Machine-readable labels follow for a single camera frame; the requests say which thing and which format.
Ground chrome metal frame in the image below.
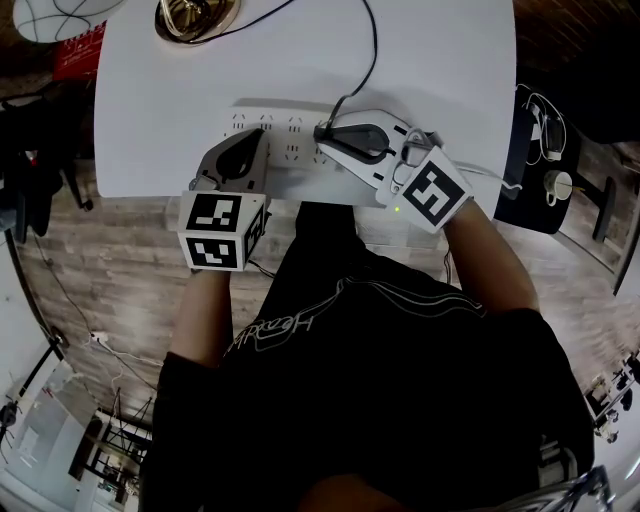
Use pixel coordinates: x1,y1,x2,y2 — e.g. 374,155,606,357
504,464,616,512

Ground person's black printed t-shirt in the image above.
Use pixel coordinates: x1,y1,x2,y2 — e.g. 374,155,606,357
139,259,596,512

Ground black plug with cable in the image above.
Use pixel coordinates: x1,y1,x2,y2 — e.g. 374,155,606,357
214,0,379,134

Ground person's black trousers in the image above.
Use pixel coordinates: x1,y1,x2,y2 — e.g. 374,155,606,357
279,201,366,281

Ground black office chair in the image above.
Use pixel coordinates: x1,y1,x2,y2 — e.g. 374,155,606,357
0,82,96,246
492,0,640,246

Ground black and white charger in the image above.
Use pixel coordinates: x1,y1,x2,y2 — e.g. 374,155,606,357
542,115,564,162

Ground person's left forearm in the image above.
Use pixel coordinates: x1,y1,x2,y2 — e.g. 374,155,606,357
172,269,236,369

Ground desk lamp with white shade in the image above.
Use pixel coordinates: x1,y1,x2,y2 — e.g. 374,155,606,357
12,0,242,46

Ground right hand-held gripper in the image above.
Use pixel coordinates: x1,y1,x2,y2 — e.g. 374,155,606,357
313,108,475,235

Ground white table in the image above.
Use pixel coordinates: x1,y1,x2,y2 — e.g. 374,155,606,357
93,0,518,207

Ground white power strip cord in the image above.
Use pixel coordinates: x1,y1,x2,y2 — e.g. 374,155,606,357
449,160,524,201

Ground white plastic part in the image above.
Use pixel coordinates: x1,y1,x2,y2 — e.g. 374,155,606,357
538,439,579,489

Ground white charging cable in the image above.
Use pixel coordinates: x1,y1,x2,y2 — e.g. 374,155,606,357
523,91,569,166

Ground white cup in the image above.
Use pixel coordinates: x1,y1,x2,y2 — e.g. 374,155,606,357
543,169,575,207

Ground black floor cable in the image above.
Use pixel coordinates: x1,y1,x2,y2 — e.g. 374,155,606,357
32,234,95,335

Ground white floor cable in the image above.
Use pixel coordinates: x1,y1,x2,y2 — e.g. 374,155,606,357
93,339,162,392

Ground red box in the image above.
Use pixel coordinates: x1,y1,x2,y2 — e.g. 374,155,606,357
52,19,109,81

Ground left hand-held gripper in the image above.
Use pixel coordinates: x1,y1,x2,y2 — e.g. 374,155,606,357
177,128,274,273

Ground person's right forearm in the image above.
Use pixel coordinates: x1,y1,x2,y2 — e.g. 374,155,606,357
442,199,541,314

